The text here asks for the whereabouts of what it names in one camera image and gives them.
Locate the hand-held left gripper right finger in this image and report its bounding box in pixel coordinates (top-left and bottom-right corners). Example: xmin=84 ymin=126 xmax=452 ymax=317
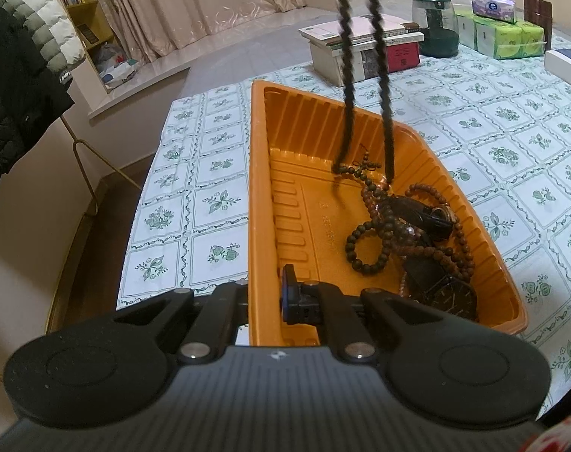
xmin=280 ymin=264 xmax=469 ymax=365

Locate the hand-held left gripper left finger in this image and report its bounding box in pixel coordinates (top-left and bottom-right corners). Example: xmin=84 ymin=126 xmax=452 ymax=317
xmin=78 ymin=280 xmax=252 ymax=365

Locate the brown bead necklace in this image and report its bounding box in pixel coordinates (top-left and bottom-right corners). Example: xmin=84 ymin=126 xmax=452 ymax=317
xmin=344 ymin=181 xmax=477 ymax=286

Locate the orange plastic tray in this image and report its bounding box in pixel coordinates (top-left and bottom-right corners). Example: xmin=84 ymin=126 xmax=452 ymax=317
xmin=248 ymin=80 xmax=529 ymax=347

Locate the black lipstick tube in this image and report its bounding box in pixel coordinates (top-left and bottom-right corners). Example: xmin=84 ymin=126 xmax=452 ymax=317
xmin=388 ymin=195 xmax=457 ymax=242

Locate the black wristwatch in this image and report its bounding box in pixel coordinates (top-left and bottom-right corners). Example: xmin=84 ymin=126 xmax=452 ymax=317
xmin=402 ymin=257 xmax=480 ymax=325

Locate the dark bead necklace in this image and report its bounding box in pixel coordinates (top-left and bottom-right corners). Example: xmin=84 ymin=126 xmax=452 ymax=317
xmin=331 ymin=0 xmax=398 ymax=186

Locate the gold metal coat rack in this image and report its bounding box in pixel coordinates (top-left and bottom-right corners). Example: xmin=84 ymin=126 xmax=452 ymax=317
xmin=59 ymin=113 xmax=147 ymax=217

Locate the thin white book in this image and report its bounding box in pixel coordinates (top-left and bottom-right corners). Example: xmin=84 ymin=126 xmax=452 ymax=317
xmin=309 ymin=33 xmax=425 ymax=52

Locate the white plastic bag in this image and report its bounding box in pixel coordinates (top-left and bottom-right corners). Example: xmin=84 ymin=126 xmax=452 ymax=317
xmin=93 ymin=42 xmax=140 ymax=89

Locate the white and red box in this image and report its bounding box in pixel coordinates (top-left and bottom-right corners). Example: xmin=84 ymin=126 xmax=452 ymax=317
xmin=311 ymin=40 xmax=421 ymax=86

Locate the floral checked tablecloth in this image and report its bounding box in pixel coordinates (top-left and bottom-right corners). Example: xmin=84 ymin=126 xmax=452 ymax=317
xmin=117 ymin=42 xmax=571 ymax=415

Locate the black down jacket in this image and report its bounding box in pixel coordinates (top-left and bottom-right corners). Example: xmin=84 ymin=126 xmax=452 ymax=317
xmin=0 ymin=0 xmax=76 ymax=209

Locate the dark green glass jar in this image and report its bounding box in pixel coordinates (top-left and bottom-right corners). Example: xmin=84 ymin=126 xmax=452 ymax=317
xmin=411 ymin=0 xmax=460 ymax=58

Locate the red white cloth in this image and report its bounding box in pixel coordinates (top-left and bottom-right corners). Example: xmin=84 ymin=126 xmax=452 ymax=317
xmin=523 ymin=414 xmax=571 ymax=452

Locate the beige curtain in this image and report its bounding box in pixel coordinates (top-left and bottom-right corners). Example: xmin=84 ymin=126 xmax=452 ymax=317
xmin=85 ymin=0 xmax=309 ymax=50

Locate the yellow bookshelf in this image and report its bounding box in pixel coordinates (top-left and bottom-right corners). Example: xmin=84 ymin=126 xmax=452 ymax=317
xmin=45 ymin=0 xmax=117 ymax=64

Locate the white grey down jacket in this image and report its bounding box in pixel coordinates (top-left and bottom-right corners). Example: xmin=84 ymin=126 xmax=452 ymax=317
xmin=0 ymin=0 xmax=87 ymax=91

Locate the green tissue pack bundle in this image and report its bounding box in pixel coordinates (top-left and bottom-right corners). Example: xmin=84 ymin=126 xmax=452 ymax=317
xmin=454 ymin=7 xmax=547 ymax=61

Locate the purple tissue pack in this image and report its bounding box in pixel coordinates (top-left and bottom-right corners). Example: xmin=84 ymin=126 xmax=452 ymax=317
xmin=471 ymin=0 xmax=519 ymax=24

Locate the long white box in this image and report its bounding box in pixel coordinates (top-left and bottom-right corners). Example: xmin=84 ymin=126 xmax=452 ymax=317
xmin=544 ymin=48 xmax=571 ymax=86

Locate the brown wooden canister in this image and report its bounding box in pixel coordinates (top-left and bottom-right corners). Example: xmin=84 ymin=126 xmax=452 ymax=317
xmin=524 ymin=0 xmax=554 ymax=38

